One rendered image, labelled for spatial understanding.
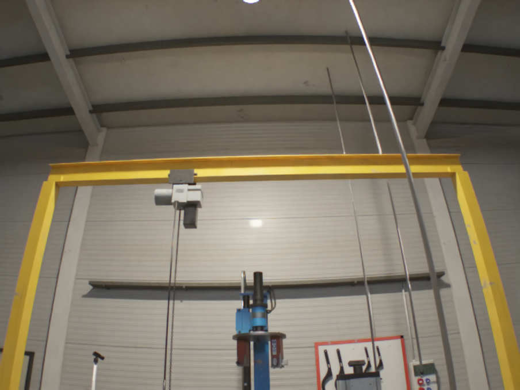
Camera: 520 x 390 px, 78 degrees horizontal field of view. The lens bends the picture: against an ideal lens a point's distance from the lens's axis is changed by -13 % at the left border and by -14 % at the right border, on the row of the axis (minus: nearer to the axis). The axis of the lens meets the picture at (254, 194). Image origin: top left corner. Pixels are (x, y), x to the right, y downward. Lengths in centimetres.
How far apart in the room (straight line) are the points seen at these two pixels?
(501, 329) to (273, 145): 532
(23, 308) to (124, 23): 484
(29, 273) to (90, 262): 271
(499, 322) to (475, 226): 110
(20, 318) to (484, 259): 506
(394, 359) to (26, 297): 527
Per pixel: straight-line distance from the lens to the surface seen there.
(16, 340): 434
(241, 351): 404
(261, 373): 439
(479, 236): 456
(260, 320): 399
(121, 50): 695
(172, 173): 431
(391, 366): 631
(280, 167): 435
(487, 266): 446
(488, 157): 900
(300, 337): 607
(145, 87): 760
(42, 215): 469
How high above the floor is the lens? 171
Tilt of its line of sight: 30 degrees up
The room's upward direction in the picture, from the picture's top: 1 degrees counter-clockwise
